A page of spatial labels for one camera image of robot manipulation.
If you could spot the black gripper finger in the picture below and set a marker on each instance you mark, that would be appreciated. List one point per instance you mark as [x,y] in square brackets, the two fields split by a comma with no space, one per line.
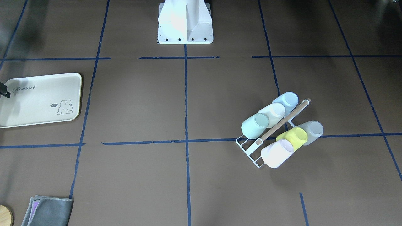
[4,90]

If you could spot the grey cup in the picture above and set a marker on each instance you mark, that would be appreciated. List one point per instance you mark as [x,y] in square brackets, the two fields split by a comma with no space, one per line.
[313,129]

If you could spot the yellow cup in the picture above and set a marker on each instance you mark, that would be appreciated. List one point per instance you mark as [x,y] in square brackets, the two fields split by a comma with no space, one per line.
[296,136]

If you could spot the white wire cup rack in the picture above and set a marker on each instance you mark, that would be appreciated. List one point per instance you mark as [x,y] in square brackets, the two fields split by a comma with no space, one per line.
[252,147]

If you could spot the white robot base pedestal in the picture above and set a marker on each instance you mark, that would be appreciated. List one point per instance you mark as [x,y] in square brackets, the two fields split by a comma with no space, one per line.
[185,22]

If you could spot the pink cup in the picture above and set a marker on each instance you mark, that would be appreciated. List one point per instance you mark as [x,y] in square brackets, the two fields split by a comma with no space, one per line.
[275,154]

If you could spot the beige rabbit tray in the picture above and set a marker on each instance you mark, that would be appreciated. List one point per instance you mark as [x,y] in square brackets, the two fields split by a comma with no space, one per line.
[41,99]

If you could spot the cream white cup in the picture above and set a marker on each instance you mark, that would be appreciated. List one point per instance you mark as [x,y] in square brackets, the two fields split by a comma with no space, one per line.
[274,112]

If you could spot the grey folded cloth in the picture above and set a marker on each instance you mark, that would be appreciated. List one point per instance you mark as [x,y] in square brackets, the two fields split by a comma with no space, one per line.
[48,211]

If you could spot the green cup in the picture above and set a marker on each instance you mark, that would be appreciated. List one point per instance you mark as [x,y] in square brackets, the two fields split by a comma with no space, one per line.
[255,125]

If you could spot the wooden mug tree stand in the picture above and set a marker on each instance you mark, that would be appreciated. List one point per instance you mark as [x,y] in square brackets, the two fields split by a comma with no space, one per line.
[6,217]

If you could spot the light blue cup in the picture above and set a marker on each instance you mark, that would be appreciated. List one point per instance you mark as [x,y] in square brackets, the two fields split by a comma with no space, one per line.
[289,100]

